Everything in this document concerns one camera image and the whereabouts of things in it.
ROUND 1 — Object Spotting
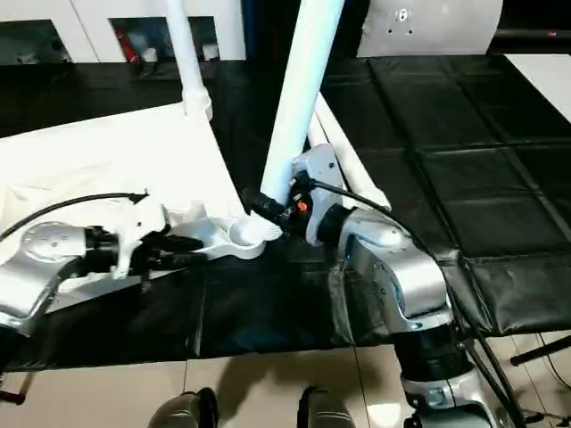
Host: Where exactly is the red bottle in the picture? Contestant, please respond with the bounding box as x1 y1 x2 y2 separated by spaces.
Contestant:
115 26 136 64

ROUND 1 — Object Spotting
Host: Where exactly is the dark left robot foot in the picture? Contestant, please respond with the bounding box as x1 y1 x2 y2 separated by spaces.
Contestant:
148 386 220 428

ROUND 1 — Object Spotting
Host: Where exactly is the white plastic table top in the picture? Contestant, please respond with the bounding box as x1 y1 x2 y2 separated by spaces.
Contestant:
0 99 269 314

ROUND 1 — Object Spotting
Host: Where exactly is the thin black rod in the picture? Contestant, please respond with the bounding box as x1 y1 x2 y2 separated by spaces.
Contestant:
509 335 571 367

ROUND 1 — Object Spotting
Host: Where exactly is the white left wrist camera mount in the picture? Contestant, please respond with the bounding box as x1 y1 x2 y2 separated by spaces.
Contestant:
108 190 174 282

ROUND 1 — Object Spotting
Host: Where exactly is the white glass-door cabinet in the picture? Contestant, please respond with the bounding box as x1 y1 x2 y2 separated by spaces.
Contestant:
0 0 250 67

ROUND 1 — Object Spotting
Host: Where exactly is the white curved plastic panel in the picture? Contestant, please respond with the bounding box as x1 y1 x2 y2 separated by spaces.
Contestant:
358 0 506 59

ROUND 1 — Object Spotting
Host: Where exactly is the white flat board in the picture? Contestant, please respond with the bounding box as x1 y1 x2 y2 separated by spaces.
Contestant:
502 53 571 116

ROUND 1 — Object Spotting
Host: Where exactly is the black left wrist camera cable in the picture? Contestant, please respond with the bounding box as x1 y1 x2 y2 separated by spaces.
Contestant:
0 190 149 243

